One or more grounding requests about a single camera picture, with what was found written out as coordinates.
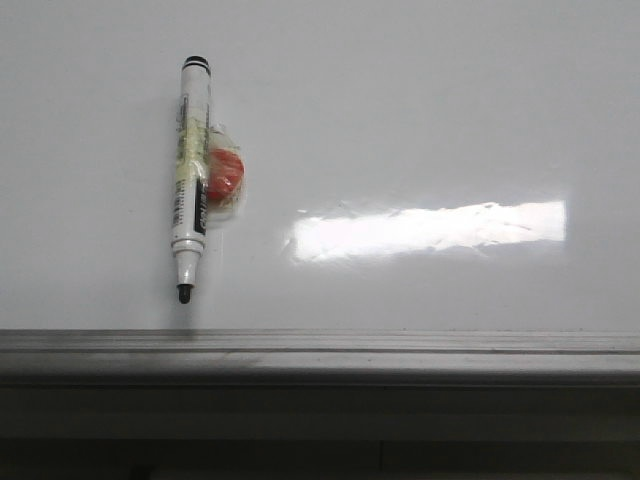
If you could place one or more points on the red magnet taped to marker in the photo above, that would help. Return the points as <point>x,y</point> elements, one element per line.
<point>226,185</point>

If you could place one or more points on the grey aluminium whiteboard frame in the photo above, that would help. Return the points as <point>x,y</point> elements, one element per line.
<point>319,358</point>

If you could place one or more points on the white whiteboard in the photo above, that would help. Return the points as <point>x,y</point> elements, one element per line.
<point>410,165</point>

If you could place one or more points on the white black whiteboard marker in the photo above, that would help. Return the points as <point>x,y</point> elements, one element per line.
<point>189,217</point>

